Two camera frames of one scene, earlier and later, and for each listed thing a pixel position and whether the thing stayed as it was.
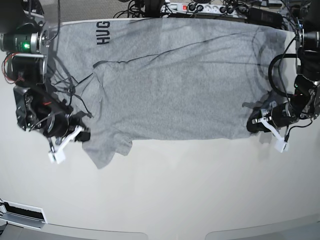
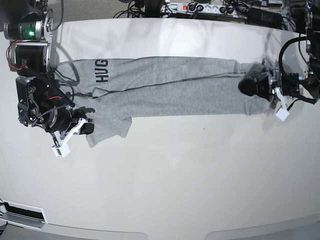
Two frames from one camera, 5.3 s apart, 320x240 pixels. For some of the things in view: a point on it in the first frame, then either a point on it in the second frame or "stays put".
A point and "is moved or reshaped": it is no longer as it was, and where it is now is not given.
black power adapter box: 265,18 stays put
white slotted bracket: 28,216 stays put
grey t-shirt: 163,79 is moved or reshaped
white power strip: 228,10 stays put
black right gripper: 282,115 → 290,86
